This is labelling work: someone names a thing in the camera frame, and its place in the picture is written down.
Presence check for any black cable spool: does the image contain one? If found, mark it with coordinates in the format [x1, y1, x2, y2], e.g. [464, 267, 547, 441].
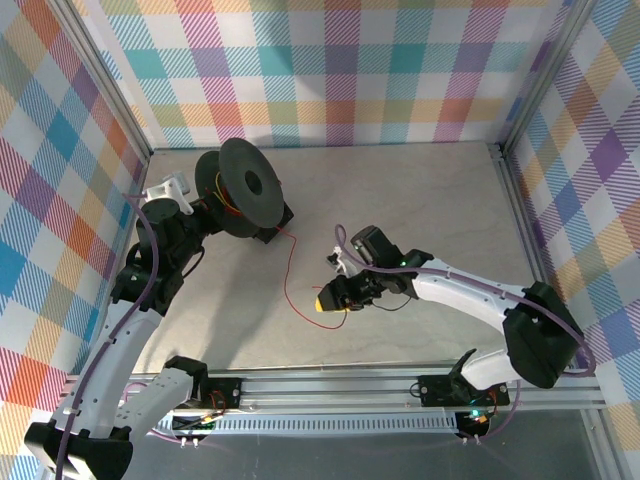
[194, 138, 284, 240]

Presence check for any thin red cable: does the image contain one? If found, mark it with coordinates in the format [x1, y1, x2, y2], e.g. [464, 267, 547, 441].
[219, 187, 351, 331]

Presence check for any black plastic box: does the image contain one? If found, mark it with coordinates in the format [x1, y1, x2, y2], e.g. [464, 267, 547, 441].
[254, 202, 295, 245]

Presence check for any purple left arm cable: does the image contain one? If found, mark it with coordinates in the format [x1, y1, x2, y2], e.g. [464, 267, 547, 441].
[54, 193, 201, 480]

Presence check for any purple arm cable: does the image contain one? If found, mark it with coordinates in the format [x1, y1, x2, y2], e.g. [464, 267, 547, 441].
[54, 193, 201, 480]
[333, 224, 597, 444]

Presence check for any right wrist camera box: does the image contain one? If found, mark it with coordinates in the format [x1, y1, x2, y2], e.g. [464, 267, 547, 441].
[324, 244, 359, 276]

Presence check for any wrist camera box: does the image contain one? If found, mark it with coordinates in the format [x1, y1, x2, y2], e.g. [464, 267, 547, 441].
[144, 170, 194, 216]
[324, 244, 359, 276]

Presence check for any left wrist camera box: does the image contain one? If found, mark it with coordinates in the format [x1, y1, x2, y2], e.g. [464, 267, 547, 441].
[144, 170, 194, 216]

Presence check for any aluminium frame rail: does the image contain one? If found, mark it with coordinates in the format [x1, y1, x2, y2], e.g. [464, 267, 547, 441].
[54, 367, 609, 416]

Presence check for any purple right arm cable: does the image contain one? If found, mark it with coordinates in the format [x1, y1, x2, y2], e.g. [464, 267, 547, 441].
[333, 224, 597, 444]

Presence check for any white slotted cable duct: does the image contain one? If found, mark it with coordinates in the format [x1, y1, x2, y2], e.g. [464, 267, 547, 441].
[154, 413, 460, 436]

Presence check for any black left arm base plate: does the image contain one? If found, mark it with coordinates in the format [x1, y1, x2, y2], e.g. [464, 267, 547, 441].
[197, 377, 242, 411]

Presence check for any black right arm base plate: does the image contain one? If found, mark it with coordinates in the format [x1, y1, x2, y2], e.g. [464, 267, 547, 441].
[418, 372, 511, 407]

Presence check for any aluminium side rail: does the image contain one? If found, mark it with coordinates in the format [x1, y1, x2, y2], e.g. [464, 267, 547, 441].
[492, 142, 576, 369]

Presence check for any aluminium corner post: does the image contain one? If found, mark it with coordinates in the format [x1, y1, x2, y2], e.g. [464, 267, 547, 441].
[497, 0, 599, 159]
[49, 0, 154, 161]

